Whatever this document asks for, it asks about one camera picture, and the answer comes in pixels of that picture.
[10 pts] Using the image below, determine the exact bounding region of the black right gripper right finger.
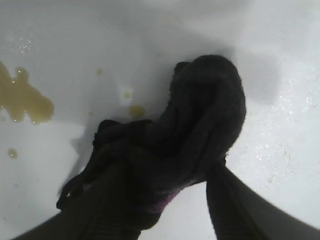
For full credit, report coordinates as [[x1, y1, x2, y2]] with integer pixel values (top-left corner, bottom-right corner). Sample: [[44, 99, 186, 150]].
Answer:
[[206, 159, 320, 240]]

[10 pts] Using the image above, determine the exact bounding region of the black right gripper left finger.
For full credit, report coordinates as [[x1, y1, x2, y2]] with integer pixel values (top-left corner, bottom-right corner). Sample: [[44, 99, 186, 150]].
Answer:
[[13, 162, 141, 240]]

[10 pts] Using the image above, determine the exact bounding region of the black cloth rag with strap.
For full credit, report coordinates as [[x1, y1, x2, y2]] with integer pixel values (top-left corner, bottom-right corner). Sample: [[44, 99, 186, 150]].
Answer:
[[56, 54, 247, 231]]

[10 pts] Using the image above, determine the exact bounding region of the yellow liquid spill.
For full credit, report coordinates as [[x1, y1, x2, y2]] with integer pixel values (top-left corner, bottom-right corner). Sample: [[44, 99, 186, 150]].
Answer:
[[0, 60, 55, 125]]

